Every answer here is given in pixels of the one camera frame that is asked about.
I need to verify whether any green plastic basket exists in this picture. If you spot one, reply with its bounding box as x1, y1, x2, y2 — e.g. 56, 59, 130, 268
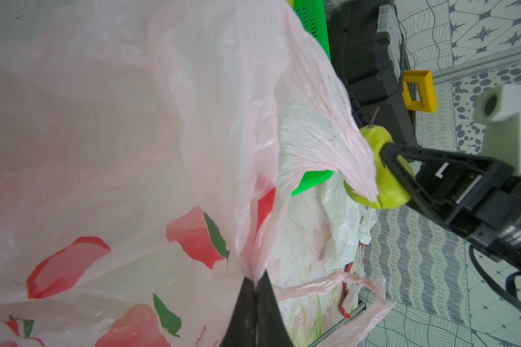
288, 0, 334, 197

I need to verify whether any red white work glove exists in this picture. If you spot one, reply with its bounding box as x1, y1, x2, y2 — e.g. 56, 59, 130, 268
338, 243, 366, 319

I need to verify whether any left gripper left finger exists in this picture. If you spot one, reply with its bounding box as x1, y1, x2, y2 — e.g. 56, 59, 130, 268
220, 278, 257, 347

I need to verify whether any black toolbox yellow handle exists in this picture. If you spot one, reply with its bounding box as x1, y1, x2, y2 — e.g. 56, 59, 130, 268
328, 1, 438, 145

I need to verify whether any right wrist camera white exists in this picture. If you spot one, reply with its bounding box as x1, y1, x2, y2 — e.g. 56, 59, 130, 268
473, 84, 521, 176

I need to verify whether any green pear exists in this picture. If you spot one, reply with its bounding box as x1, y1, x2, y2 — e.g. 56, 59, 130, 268
344, 106, 412, 210

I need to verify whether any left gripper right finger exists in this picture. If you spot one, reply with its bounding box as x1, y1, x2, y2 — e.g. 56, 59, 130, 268
256, 271, 294, 347

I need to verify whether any pink plastic bag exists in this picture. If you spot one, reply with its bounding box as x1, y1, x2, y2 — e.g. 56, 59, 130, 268
0, 1, 378, 346

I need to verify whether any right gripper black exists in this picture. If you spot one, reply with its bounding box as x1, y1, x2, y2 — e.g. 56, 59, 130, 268
380, 143, 521, 272

